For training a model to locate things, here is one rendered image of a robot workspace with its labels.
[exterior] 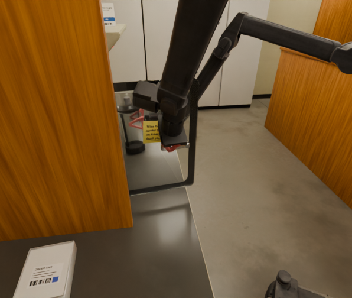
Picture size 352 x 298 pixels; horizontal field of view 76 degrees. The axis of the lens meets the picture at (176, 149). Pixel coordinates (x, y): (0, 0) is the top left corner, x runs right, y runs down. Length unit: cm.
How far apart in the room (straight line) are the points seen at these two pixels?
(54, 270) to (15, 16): 58
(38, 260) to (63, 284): 11
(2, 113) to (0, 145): 8
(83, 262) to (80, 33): 59
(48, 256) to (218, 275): 127
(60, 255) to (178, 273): 33
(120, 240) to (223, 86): 358
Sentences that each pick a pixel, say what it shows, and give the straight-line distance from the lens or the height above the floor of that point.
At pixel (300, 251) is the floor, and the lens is 210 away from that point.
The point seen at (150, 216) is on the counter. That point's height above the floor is 94.
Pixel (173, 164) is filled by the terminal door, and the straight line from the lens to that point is 78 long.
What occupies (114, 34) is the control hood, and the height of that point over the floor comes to 151.
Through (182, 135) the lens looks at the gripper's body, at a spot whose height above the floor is 127.
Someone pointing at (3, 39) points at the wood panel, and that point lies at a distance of 58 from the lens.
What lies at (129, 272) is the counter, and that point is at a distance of 72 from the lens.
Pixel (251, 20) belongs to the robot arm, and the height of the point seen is 152.
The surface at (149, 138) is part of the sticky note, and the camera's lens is 71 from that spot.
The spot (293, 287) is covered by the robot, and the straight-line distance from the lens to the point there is 156.
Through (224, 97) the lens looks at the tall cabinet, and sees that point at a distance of 417.
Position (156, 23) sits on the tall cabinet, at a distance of 372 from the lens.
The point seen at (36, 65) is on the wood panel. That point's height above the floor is 146.
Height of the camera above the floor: 156
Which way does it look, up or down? 32 degrees down
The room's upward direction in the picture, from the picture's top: straight up
